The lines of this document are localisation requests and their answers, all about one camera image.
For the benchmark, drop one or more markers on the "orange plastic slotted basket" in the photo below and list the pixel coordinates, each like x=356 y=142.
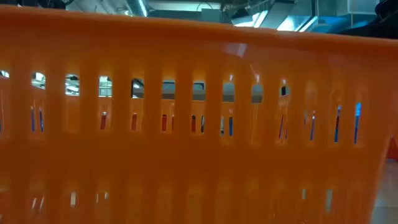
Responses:
x=199 y=161

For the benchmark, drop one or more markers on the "red plastic slotted basket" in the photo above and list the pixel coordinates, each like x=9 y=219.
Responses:
x=103 y=123

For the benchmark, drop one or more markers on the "silver round ceiling duct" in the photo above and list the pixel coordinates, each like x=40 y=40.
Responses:
x=136 y=6

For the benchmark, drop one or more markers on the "grey rectangular ceiling duct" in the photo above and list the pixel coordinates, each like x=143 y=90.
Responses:
x=174 y=14

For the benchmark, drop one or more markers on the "bright ceiling light panel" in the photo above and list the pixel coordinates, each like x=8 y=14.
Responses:
x=295 y=24
x=248 y=21

